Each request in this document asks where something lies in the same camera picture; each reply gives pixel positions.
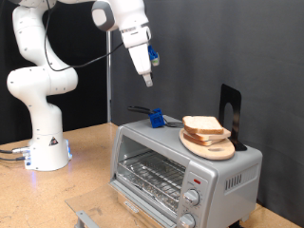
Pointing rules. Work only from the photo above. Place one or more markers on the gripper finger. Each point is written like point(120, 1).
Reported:
point(148, 80)

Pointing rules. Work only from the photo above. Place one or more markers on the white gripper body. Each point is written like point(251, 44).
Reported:
point(142, 60)

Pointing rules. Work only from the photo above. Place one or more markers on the black spatula with blue block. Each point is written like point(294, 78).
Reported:
point(156, 119)

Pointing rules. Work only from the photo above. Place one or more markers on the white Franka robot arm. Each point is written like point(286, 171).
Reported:
point(41, 120)

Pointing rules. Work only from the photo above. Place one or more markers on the silver toaster oven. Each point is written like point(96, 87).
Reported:
point(205, 47)
point(221, 196)

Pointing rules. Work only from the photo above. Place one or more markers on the silver oven knob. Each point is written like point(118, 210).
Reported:
point(186, 221)
point(191, 197)

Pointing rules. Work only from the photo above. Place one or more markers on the vertical metal pole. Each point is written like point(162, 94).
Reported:
point(109, 95)

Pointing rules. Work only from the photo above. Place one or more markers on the black backdrop curtain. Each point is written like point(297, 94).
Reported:
point(88, 88)

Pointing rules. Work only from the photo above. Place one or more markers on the black metal bookend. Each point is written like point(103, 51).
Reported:
point(236, 101)

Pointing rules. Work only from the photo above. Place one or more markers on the round wooden cutting board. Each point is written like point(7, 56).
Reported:
point(215, 153)

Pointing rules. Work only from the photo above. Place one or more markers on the red indicator light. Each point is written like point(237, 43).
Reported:
point(197, 181)

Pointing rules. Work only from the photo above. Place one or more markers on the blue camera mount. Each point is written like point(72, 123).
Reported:
point(151, 51)

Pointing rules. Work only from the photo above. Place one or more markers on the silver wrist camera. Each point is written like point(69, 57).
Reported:
point(156, 60)

